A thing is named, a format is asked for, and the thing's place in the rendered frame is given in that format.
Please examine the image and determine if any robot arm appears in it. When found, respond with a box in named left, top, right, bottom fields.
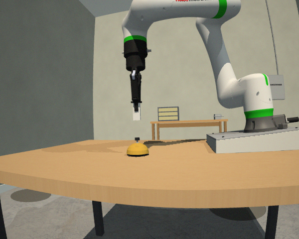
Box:
left=122, top=0, right=299, bottom=133

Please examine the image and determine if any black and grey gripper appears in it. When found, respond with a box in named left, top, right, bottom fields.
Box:
left=126, top=54, right=146, bottom=120

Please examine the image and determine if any gold dome bell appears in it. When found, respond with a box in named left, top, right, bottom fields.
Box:
left=127, top=137, right=149, bottom=157

